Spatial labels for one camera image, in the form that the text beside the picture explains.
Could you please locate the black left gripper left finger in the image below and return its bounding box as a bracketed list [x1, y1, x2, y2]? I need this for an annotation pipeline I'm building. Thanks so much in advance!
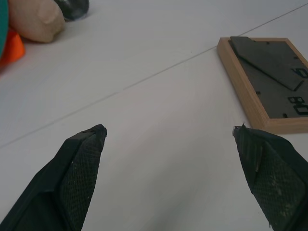
[0, 124, 107, 231]

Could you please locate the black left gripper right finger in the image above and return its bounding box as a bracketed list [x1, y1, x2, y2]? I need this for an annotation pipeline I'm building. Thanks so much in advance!
[232, 124, 308, 231]

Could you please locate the orange plush part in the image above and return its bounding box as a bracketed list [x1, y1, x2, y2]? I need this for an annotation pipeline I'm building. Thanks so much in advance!
[0, 26, 26, 68]

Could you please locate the beige plush toy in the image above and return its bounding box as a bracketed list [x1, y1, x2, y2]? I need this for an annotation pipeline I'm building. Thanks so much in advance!
[8, 0, 66, 44]

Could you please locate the teal plush part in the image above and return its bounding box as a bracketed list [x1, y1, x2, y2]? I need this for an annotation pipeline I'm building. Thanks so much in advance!
[0, 0, 11, 57]

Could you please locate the dark round object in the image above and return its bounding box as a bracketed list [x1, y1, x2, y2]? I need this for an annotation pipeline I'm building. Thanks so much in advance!
[53, 0, 90, 22]

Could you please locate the wooden picture frame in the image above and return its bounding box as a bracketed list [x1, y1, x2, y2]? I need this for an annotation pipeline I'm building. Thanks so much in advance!
[216, 36, 308, 135]

